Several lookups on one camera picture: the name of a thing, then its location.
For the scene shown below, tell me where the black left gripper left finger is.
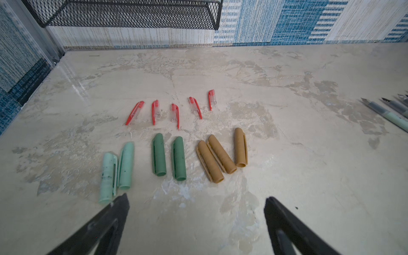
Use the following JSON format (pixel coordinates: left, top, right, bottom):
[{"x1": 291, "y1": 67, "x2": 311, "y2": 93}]
[{"x1": 49, "y1": 193, "x2": 130, "y2": 255}]

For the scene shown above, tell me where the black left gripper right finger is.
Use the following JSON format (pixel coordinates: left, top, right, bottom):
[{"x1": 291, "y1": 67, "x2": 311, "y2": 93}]
[{"x1": 264, "y1": 197, "x2": 339, "y2": 255}]

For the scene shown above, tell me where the mint pen cap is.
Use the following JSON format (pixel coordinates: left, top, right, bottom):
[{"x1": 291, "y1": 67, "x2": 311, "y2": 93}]
[
  {"x1": 99, "y1": 153, "x2": 118, "y2": 205},
  {"x1": 118, "y1": 142, "x2": 135, "y2": 190}
]

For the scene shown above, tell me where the tan marker cap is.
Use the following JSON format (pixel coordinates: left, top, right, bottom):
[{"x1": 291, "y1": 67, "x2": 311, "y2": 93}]
[
  {"x1": 196, "y1": 140, "x2": 224, "y2": 183},
  {"x1": 207, "y1": 135, "x2": 237, "y2": 174}
]

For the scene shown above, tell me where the green marker cap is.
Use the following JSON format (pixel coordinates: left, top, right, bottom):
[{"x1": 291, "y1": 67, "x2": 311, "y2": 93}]
[
  {"x1": 172, "y1": 137, "x2": 187, "y2": 181},
  {"x1": 152, "y1": 133, "x2": 167, "y2": 176}
]

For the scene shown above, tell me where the red pen cap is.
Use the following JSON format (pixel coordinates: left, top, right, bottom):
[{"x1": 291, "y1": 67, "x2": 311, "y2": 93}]
[
  {"x1": 152, "y1": 100, "x2": 160, "y2": 125},
  {"x1": 171, "y1": 103, "x2": 180, "y2": 130},
  {"x1": 208, "y1": 89, "x2": 217, "y2": 111},
  {"x1": 189, "y1": 97, "x2": 203, "y2": 120},
  {"x1": 125, "y1": 101, "x2": 145, "y2": 126}
]

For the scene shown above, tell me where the mint highlighter pen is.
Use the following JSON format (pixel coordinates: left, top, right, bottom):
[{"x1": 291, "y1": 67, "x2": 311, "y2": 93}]
[
  {"x1": 382, "y1": 98, "x2": 408, "y2": 119},
  {"x1": 361, "y1": 98, "x2": 408, "y2": 132}
]

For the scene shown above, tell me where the tan highlighter pen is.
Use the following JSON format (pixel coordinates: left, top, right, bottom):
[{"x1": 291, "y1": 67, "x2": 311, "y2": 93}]
[{"x1": 398, "y1": 94, "x2": 408, "y2": 107}]

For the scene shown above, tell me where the black wire mesh shelf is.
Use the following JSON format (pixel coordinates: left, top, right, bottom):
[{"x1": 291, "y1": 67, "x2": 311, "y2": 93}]
[{"x1": 23, "y1": 0, "x2": 223, "y2": 30}]

